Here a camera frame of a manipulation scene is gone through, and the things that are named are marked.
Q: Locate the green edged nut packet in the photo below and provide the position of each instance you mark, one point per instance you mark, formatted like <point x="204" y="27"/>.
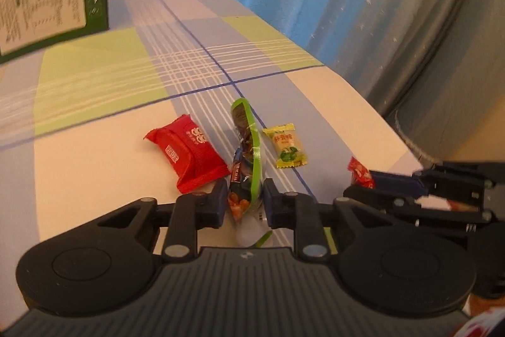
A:
<point x="246" y="180"/>

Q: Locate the yellow green candy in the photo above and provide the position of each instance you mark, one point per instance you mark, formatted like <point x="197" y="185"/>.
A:
<point x="290" y="152"/>

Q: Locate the grey curtain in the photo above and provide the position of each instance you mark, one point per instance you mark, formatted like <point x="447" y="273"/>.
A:
<point x="433" y="68"/>

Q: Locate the red snack packet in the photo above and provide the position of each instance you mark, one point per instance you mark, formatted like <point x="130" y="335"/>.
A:
<point x="191" y="155"/>

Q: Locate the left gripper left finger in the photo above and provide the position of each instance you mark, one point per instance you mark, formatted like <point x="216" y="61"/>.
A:
<point x="190" y="213"/>

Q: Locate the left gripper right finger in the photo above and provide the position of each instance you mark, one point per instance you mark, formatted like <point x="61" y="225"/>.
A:
<point x="299" y="213"/>

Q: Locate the green white carton box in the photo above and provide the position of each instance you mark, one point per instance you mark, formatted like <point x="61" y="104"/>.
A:
<point x="31" y="25"/>

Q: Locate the plaid tablecloth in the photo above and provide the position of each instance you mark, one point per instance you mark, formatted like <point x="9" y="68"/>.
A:
<point x="74" y="117"/>

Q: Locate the red white candy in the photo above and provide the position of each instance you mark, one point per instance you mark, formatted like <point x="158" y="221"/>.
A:
<point x="360" y="175"/>

